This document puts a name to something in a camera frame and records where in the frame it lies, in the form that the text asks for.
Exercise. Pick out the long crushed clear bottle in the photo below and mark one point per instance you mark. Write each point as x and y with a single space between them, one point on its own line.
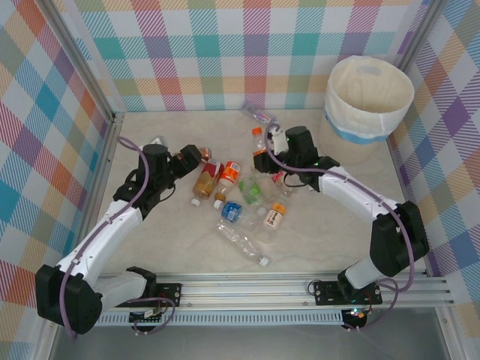
240 242

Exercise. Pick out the black mount plate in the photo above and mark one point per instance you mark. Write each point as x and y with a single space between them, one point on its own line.
326 292
170 290

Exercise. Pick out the clear bottle orange cap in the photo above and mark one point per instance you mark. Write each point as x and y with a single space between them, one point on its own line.
258 140

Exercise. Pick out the cream fabric bin blue stripe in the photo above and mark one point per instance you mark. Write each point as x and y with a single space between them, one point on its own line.
348 150

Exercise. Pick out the aluminium frame base beam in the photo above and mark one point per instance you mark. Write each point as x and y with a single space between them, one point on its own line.
404 187
104 161

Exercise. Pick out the blue label clear bottle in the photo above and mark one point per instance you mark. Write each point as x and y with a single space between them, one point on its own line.
231 210

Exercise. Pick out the aluminium frame post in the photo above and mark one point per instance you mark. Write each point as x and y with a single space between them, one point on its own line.
418 33
84 62

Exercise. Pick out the grey metal panel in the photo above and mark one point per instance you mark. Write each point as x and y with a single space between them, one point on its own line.
243 345

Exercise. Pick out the left black mount plate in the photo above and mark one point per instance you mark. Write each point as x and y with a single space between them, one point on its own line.
170 290

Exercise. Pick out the brown tea bottle red label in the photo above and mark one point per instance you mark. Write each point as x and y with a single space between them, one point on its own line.
204 182

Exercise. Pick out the aluminium mounting rail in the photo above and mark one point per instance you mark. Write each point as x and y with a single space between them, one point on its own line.
243 290

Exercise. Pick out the right black mount plate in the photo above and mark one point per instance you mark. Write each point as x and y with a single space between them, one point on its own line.
326 292

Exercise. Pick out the small circuit board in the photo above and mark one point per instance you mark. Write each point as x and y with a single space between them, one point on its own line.
146 314
358 314

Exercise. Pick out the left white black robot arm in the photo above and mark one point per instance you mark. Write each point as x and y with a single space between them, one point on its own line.
108 228

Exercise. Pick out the small copper brown bottle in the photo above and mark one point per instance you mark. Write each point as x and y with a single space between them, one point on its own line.
206 153

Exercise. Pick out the white label orange cap bottle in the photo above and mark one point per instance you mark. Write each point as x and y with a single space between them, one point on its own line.
274 217

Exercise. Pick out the red label red cap bottle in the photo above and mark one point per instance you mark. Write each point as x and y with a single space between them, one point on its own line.
279 177

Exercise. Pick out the brown bottle cap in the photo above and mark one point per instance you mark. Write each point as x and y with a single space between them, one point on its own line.
221 196

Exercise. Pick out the purple label clear bottle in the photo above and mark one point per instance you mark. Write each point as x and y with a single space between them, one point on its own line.
258 115

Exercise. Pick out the green label clear bottle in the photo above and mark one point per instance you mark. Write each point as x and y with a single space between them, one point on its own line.
251 191

